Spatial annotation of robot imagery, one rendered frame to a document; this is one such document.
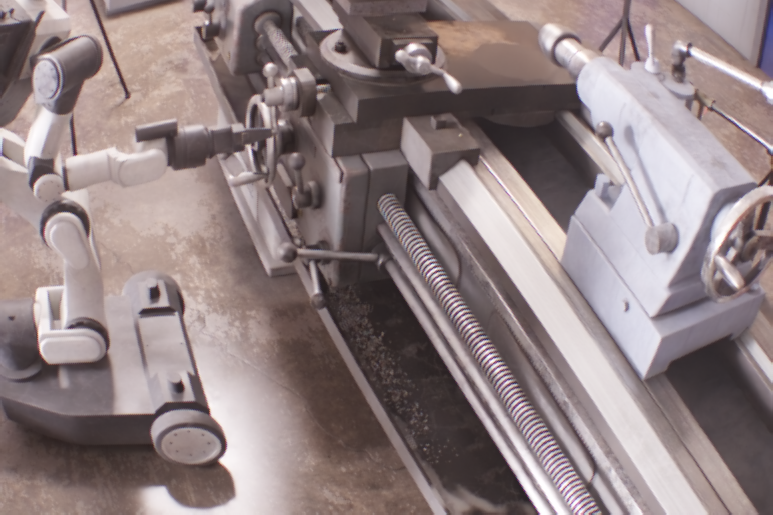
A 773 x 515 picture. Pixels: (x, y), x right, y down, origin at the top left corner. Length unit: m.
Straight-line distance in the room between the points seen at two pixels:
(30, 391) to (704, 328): 1.64
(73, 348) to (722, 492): 1.59
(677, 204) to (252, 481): 1.31
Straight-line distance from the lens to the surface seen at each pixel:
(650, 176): 1.47
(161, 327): 2.39
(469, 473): 1.83
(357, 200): 1.89
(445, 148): 1.81
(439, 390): 1.98
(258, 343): 2.63
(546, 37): 1.79
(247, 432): 2.38
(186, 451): 2.25
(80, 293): 2.14
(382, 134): 1.89
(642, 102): 1.53
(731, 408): 1.65
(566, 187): 2.05
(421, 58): 1.80
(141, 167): 1.84
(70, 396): 2.25
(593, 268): 1.55
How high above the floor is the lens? 1.82
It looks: 36 degrees down
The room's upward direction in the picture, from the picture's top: 6 degrees clockwise
